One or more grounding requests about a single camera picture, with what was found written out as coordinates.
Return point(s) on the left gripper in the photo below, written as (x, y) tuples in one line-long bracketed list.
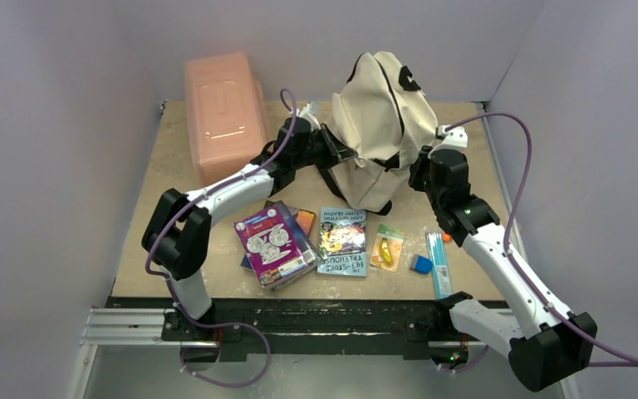
[(334, 150)]

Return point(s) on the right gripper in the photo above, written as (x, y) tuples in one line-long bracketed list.
[(419, 171)]

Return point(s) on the cream canvas backpack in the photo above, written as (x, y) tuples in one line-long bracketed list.
[(383, 115)]

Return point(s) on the purple activity book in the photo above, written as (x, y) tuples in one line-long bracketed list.
[(275, 245)]

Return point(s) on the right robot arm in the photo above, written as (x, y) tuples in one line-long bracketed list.
[(489, 259)]

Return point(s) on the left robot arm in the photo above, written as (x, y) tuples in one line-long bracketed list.
[(177, 235)]

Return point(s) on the banana eraser blister pack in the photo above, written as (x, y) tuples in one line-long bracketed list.
[(387, 248)]

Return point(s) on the blue pencil pack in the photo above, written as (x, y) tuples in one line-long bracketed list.
[(440, 271)]

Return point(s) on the book with orange cover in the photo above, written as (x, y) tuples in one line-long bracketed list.
[(305, 219)]

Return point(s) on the treehouse storey paperback book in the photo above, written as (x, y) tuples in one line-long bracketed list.
[(343, 242)]

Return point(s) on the blue grey eraser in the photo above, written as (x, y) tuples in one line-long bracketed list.
[(420, 264)]

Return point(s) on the pink plastic storage box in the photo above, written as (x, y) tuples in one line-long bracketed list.
[(225, 113)]

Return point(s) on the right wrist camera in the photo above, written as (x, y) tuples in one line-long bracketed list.
[(452, 138)]

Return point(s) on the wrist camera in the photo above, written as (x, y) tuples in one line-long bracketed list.
[(309, 112), (452, 138)]

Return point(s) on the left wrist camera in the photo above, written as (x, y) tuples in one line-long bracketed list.
[(309, 112)]

